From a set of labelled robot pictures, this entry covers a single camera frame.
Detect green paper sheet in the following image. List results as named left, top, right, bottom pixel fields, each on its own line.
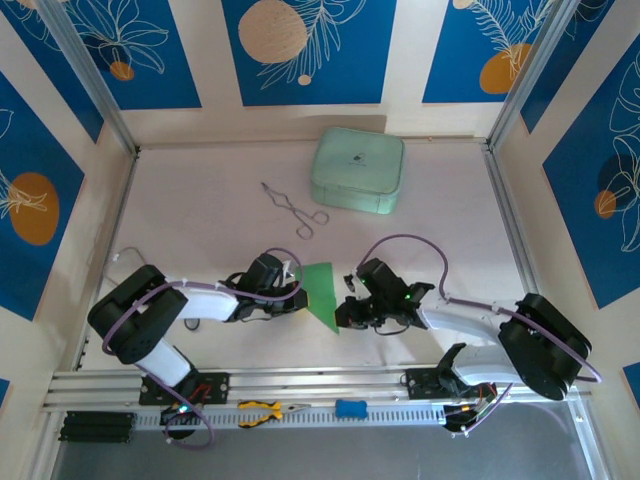
left=293, top=261, right=340, bottom=335

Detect metal crucible tongs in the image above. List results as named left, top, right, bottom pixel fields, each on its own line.
left=259, top=181, right=330, bottom=240

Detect blue bone shaped object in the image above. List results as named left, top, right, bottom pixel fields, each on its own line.
left=334, top=398, right=369, bottom=420

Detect mint green zip case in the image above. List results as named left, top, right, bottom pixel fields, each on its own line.
left=307, top=126, right=406, bottom=216

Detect black stacked bars block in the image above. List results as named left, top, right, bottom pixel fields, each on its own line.
left=58, top=410, right=137, bottom=444

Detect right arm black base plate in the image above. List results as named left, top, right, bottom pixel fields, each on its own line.
left=399, top=367, right=451, bottom=401

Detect aluminium mounting rail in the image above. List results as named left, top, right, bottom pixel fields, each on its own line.
left=42, top=360, right=594, bottom=415

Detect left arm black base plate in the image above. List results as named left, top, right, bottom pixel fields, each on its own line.
left=138, top=372, right=231, bottom=406

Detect thin white wire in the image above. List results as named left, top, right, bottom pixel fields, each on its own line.
left=102, top=245, right=149, bottom=291

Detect yellow handled pliers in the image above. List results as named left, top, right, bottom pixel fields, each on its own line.
left=237, top=399, right=312, bottom=429

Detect aluminium table side rail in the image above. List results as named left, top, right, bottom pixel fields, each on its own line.
left=74, top=149, right=139, bottom=371
left=482, top=142, right=559, bottom=361

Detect slotted grey cable duct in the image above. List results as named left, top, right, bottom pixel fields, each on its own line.
left=134, top=402, right=449, bottom=431

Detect aluminium frame post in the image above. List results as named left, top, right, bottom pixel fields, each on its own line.
left=487, top=0, right=616, bottom=151
left=37, top=0, right=139, bottom=154

